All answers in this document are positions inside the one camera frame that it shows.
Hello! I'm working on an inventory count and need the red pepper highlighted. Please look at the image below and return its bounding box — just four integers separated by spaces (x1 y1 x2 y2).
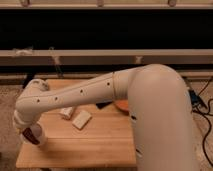
22 128 39 145

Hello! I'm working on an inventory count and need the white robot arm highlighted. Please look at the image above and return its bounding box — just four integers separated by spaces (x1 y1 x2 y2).
13 64 199 171

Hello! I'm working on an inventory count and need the white plastic bottle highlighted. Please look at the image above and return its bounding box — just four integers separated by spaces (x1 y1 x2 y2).
59 107 75 120

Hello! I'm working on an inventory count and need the wooden table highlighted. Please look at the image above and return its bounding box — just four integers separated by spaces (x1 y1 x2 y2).
15 78 138 169

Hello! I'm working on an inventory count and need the beige rectangular sponge block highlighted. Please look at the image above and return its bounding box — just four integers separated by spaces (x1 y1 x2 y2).
72 110 92 130

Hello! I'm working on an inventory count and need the black rectangular phone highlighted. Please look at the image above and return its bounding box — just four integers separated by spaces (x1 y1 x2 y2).
96 102 112 109

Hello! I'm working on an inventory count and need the orange red bowl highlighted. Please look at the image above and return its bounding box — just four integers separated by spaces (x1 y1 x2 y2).
114 100 129 113

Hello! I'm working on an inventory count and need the horizontal wooden rail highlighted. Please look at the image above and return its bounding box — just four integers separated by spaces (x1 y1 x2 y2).
0 49 213 66

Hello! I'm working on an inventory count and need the black cable on floor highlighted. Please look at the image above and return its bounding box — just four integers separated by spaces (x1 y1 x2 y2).
188 77 213 168

